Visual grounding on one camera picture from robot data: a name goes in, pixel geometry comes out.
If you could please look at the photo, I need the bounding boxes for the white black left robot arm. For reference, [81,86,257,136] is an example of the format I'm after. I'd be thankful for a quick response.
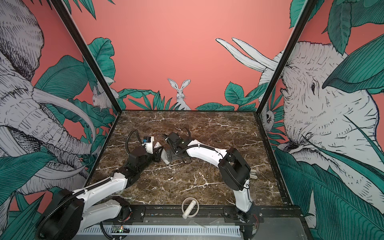
[35,144,164,240]

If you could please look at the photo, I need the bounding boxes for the white remote control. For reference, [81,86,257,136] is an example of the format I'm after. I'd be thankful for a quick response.
[153,142,170,165]

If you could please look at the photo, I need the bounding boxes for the black corner frame post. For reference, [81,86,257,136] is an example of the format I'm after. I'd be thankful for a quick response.
[256,0,319,114]
[49,0,122,114]

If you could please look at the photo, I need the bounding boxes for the white slotted cable duct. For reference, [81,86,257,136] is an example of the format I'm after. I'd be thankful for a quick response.
[77,224,242,238]

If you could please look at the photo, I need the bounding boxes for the black right corner frame post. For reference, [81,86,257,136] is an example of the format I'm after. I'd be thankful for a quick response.
[256,0,319,114]

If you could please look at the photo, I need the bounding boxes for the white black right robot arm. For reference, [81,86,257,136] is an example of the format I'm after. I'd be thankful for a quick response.
[162,132,253,223]

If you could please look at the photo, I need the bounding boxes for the black left corner frame post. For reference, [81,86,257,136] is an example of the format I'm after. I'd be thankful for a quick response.
[49,0,122,114]

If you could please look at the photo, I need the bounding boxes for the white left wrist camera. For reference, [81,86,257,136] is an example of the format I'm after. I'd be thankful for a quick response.
[143,136,154,154]

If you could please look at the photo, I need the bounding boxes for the small green circuit board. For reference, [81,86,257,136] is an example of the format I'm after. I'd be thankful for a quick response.
[111,225,131,234]

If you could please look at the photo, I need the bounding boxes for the white ring with handle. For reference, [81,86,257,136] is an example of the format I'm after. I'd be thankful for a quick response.
[181,197,200,220]

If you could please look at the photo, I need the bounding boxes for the white remote battery cover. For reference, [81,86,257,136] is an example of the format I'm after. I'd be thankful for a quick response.
[250,169,258,180]

